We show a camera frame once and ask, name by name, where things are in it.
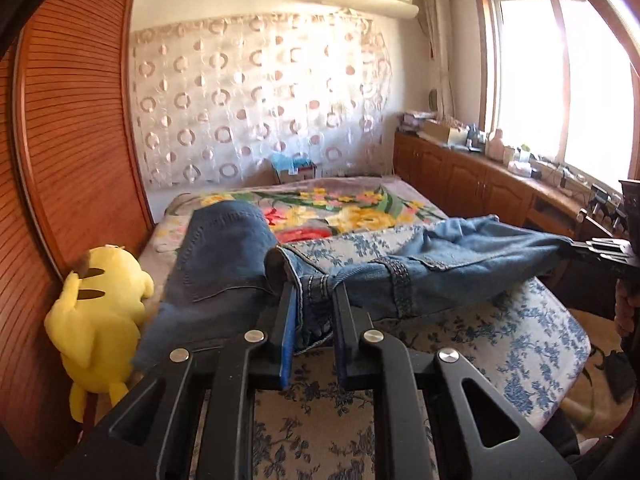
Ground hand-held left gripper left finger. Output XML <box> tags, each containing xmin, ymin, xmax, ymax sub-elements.
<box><xmin>55</xmin><ymin>284</ymin><xmax>300</xmax><ymax>480</ymax></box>

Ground circle patterned lace curtain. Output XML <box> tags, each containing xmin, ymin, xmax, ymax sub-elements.
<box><xmin>129</xmin><ymin>10</ymin><xmax>393</xmax><ymax>192</ymax></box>

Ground colourful floral blanket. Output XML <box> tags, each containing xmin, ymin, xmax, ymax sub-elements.
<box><xmin>155</xmin><ymin>175</ymin><xmax>449</xmax><ymax>246</ymax></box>

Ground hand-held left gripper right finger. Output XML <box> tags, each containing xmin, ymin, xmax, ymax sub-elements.
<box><xmin>331</xmin><ymin>287</ymin><xmax>577</xmax><ymax>480</ymax></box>

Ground plain white curtain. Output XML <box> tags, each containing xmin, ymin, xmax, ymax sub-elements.
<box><xmin>420</xmin><ymin>0</ymin><xmax>457</xmax><ymax>122</ymax></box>

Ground long wooden cabinet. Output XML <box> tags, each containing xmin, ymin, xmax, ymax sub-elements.
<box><xmin>392</xmin><ymin>130</ymin><xmax>621</xmax><ymax>241</ymax></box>

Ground yellow plush toy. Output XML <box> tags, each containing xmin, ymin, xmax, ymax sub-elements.
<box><xmin>44</xmin><ymin>244</ymin><xmax>156</xmax><ymax>423</ymax></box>

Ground window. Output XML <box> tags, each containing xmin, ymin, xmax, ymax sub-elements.
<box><xmin>480</xmin><ymin>0</ymin><xmax>640</xmax><ymax>191</ymax></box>

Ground person's right hand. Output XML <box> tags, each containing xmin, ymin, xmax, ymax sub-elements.
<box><xmin>615</xmin><ymin>280</ymin><xmax>640</xmax><ymax>337</ymax></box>

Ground cardboard box with blue cloth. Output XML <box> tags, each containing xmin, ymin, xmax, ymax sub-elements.
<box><xmin>272</xmin><ymin>155</ymin><xmax>319</xmax><ymax>184</ymax></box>

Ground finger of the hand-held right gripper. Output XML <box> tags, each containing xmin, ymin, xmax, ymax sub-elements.
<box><xmin>567</xmin><ymin>238</ymin><xmax>628</xmax><ymax>268</ymax></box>

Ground blue denim pants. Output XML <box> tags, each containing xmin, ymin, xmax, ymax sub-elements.
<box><xmin>131</xmin><ymin>200</ymin><xmax>573</xmax><ymax>373</ymax></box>

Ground stack of boxes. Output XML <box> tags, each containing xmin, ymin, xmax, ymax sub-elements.
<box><xmin>400</xmin><ymin>110</ymin><xmax>467</xmax><ymax>145</ymax></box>

